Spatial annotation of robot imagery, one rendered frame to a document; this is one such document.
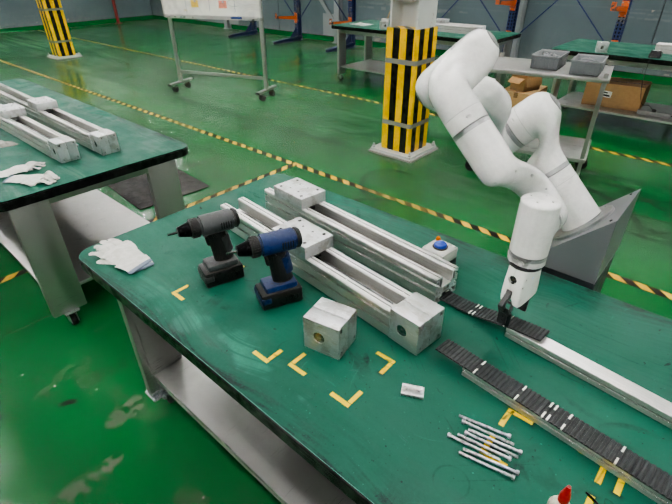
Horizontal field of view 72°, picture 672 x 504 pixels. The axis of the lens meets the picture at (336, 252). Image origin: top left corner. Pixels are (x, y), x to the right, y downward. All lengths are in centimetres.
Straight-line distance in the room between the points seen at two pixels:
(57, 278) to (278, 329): 156
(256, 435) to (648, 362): 118
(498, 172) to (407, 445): 60
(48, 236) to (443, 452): 201
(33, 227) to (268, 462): 149
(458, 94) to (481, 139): 11
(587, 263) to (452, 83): 72
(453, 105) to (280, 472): 120
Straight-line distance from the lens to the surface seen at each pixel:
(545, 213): 106
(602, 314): 145
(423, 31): 429
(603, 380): 121
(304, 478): 162
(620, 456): 107
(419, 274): 131
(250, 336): 122
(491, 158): 107
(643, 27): 867
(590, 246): 151
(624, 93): 593
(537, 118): 153
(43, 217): 246
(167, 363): 202
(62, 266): 258
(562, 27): 895
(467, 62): 118
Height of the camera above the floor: 160
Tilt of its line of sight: 33 degrees down
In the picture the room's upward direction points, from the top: straight up
